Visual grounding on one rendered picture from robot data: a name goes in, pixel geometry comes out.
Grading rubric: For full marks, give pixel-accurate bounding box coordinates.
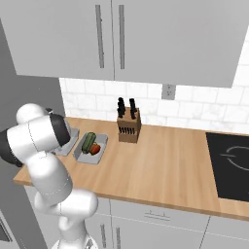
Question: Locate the grey drawer front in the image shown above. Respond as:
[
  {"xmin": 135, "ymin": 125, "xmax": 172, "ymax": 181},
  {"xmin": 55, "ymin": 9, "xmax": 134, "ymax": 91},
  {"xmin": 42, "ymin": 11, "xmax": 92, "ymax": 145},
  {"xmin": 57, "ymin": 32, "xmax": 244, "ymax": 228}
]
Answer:
[
  {"xmin": 205, "ymin": 215, "xmax": 249, "ymax": 243},
  {"xmin": 109, "ymin": 198, "xmax": 211, "ymax": 233}
]

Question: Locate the green cucumber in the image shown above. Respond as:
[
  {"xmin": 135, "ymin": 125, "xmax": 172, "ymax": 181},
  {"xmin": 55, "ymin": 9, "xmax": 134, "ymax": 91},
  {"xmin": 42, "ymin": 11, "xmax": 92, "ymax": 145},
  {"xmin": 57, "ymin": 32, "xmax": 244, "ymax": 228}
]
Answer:
[{"xmin": 81, "ymin": 131, "xmax": 97, "ymax": 155}]

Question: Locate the grey wall outlet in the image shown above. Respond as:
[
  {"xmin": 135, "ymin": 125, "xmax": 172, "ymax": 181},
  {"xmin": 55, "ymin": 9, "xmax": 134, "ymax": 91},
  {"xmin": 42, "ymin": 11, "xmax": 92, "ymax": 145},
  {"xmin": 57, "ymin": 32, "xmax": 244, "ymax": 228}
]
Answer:
[{"xmin": 161, "ymin": 84, "xmax": 177, "ymax": 101}]

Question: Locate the wide grey lower cupboard door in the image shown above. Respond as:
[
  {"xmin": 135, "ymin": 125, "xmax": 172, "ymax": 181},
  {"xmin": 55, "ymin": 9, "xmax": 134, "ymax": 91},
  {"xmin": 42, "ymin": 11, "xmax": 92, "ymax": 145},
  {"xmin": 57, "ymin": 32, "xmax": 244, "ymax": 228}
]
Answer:
[{"xmin": 111, "ymin": 216, "xmax": 208, "ymax": 249}]

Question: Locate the wide grey cupboard door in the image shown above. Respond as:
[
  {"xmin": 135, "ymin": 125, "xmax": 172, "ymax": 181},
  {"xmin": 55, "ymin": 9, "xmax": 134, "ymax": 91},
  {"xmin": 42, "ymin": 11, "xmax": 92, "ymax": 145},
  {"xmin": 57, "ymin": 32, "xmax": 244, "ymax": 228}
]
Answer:
[
  {"xmin": 111, "ymin": 216, "xmax": 208, "ymax": 249},
  {"xmin": 111, "ymin": 0, "xmax": 249, "ymax": 89}
]

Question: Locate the grey vegetable container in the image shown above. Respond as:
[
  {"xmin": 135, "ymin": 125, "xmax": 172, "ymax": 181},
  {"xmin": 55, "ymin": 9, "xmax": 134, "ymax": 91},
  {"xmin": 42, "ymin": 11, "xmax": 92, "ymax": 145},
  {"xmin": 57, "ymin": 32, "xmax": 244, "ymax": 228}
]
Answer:
[{"xmin": 72, "ymin": 131, "xmax": 110, "ymax": 165}]

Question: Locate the grey drawer handle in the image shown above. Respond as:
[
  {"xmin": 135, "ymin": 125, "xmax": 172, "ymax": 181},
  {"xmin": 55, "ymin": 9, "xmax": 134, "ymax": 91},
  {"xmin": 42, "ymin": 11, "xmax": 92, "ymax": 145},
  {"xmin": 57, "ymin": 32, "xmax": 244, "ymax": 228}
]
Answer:
[{"xmin": 143, "ymin": 210, "xmax": 171, "ymax": 222}]

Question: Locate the narrow grey lower cupboard door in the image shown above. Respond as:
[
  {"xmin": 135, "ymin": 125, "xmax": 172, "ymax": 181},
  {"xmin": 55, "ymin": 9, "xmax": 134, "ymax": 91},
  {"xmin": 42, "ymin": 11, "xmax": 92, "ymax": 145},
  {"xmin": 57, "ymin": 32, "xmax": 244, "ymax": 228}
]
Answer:
[{"xmin": 85, "ymin": 196, "xmax": 113, "ymax": 249}]

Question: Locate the black knife handle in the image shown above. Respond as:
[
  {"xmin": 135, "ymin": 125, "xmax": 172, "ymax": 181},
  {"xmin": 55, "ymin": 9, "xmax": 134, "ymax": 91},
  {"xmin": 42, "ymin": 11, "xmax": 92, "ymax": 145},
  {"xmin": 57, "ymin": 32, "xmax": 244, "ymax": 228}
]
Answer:
[
  {"xmin": 117, "ymin": 96, "xmax": 126, "ymax": 119},
  {"xmin": 128, "ymin": 97, "xmax": 138, "ymax": 120}
]

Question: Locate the grey fridge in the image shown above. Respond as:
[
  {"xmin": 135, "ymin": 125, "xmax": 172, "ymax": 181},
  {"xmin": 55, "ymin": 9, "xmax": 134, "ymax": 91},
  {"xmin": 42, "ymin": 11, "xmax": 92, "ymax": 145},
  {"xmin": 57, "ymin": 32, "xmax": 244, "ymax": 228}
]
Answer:
[{"xmin": 0, "ymin": 18, "xmax": 67, "ymax": 249}]

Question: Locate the wide grey upper cupboard door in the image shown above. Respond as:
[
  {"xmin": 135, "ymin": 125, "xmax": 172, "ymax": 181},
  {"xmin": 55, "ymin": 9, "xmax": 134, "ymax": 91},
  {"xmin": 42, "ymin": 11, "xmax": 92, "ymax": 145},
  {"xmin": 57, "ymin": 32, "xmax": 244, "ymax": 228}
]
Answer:
[{"xmin": 111, "ymin": 0, "xmax": 249, "ymax": 89}]

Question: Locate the black hob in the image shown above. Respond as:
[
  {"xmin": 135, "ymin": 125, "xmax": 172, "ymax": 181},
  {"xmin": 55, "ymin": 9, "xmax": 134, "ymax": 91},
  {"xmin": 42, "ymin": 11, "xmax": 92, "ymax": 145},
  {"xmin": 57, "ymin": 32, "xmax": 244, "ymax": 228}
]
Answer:
[{"xmin": 204, "ymin": 131, "xmax": 249, "ymax": 203}]

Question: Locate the wooden knife block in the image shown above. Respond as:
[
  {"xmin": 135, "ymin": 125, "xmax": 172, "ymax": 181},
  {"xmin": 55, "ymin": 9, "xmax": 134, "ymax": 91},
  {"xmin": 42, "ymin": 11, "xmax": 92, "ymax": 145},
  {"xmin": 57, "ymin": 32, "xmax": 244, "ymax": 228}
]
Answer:
[{"xmin": 116, "ymin": 107, "xmax": 143, "ymax": 144}]

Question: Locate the grey lower door handle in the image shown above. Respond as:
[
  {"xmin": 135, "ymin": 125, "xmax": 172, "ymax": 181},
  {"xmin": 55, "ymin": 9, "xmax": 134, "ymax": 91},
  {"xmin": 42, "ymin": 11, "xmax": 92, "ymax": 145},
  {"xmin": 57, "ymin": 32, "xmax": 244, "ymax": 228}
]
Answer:
[
  {"xmin": 99, "ymin": 223, "xmax": 107, "ymax": 249},
  {"xmin": 115, "ymin": 226, "xmax": 123, "ymax": 249}
]

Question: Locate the grey meat container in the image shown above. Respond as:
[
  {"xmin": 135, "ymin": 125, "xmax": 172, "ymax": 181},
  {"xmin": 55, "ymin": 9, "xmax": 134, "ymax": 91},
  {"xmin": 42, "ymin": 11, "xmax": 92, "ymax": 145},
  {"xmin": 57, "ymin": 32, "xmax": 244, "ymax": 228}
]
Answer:
[{"xmin": 53, "ymin": 126, "xmax": 81, "ymax": 157}]

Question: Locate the grey cupboard door handle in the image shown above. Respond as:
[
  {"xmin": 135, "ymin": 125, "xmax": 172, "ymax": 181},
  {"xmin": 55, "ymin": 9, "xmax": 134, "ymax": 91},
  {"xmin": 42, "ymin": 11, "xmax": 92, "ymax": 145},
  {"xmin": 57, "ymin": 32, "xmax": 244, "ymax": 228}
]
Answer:
[
  {"xmin": 118, "ymin": 4, "xmax": 126, "ymax": 70},
  {"xmin": 94, "ymin": 4, "xmax": 106, "ymax": 69}
]

